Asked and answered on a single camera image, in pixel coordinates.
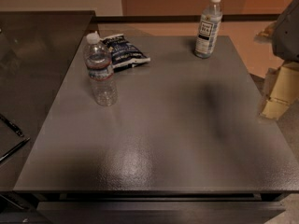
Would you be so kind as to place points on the clear water bottle red label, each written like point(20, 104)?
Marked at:
point(98, 61)

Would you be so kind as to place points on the tall bottle white label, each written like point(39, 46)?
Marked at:
point(208, 29)

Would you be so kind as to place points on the black pen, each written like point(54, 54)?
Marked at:
point(12, 126)

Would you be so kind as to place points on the dark blue snack bag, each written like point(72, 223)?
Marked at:
point(124, 54)

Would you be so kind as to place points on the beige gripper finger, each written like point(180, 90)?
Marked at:
point(280, 90)

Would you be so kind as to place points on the dark side table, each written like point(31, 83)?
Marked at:
point(36, 50)

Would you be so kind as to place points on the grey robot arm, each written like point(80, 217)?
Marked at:
point(285, 38)

